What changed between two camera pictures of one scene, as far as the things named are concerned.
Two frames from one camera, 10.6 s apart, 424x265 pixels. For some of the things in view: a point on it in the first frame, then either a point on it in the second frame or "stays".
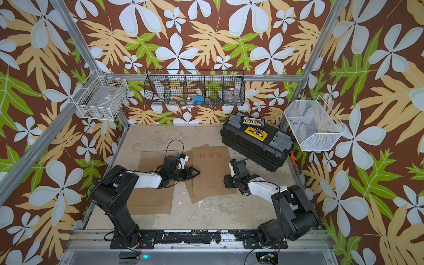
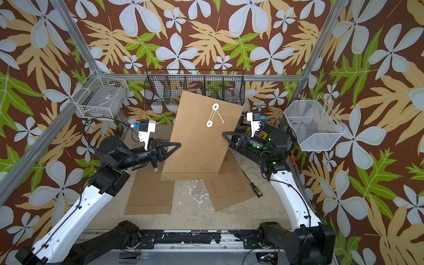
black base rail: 149,239 stays
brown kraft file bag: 152,201 stays
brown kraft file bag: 213,163 → 200,122
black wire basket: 195,88 stays
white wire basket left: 100,97 stays
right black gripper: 227,179 → 247,143
